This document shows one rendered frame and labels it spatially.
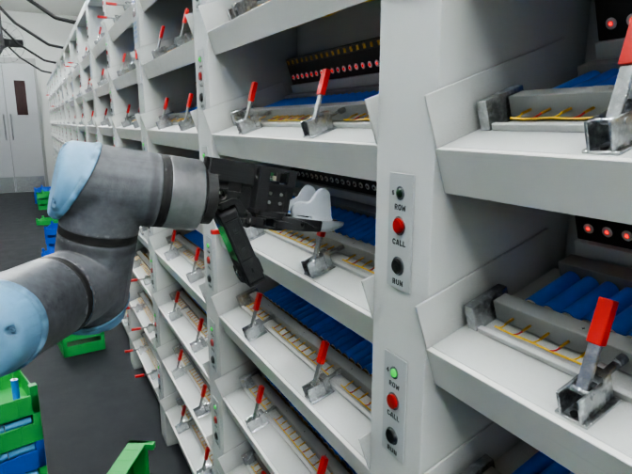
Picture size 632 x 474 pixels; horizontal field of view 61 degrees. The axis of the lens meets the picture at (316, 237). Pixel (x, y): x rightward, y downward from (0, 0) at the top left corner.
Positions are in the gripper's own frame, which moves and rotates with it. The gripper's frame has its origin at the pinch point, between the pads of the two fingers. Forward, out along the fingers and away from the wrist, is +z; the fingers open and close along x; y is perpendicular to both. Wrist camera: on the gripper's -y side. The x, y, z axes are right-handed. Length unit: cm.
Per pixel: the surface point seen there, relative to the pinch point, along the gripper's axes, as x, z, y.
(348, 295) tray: -10.5, -2.1, -7.5
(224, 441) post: 43, 7, -58
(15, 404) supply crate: 81, -37, -64
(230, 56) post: 43, -5, 28
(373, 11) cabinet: 13.1, 8.9, 35.5
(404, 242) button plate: -23.7, -5.2, 1.9
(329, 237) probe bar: 4.0, 2.3, -2.1
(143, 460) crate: 88, 0, -89
